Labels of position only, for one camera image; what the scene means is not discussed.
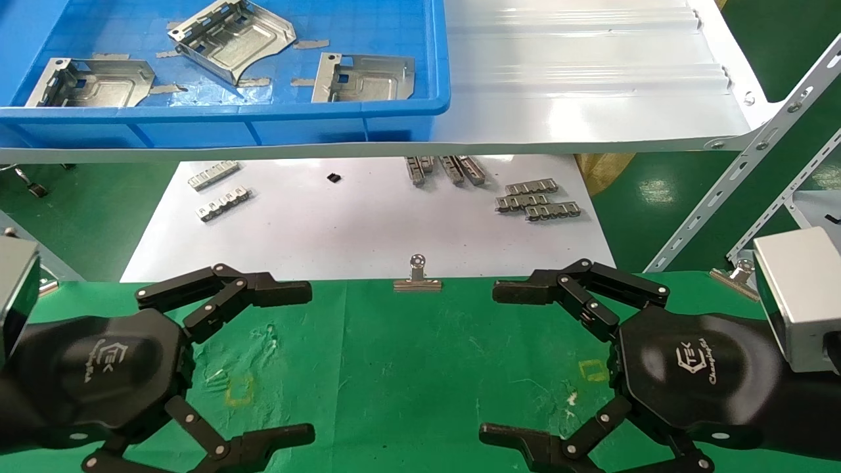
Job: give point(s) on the small metal foot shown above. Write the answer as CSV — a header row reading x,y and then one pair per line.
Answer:
x,y
36,189

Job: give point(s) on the stamped sheet metal bracket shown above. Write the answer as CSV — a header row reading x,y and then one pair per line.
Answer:
x,y
230,46
374,82
105,89

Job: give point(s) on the white perforated angle strut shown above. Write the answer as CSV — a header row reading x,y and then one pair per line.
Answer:
x,y
782,203
742,171

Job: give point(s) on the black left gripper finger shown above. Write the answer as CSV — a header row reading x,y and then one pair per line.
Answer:
x,y
276,292

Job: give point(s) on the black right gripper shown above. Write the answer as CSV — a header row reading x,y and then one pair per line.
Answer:
x,y
696,374

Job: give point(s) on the yellow brown bag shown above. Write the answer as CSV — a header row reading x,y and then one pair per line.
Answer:
x,y
604,172

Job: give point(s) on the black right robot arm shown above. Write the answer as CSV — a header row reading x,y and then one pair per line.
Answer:
x,y
815,407

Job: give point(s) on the white shelf board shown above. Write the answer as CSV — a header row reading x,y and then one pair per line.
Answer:
x,y
591,98

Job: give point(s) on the white tray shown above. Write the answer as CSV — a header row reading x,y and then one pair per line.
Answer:
x,y
815,207

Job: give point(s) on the green table cloth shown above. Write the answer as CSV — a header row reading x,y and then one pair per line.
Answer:
x,y
407,368

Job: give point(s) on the white flat sheet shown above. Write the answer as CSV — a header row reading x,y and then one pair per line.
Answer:
x,y
361,230

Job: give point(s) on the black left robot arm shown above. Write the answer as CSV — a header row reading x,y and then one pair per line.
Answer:
x,y
6,407

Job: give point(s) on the small notched metal rail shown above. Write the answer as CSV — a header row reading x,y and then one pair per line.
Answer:
x,y
428,164
532,187
223,204
213,175
451,171
553,211
473,171
414,172
519,202

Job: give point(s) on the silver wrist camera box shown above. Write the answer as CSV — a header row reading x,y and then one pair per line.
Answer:
x,y
16,295
801,295

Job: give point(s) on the grey metal frame bar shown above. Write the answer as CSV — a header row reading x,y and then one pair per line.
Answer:
x,y
62,268

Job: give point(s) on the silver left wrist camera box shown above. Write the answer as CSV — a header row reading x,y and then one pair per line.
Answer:
x,y
16,295

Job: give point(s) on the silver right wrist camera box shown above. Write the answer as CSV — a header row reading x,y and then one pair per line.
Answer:
x,y
801,295

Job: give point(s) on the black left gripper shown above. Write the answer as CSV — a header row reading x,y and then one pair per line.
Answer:
x,y
98,374

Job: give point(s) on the blue plastic bin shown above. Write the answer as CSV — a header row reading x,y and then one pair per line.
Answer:
x,y
368,125

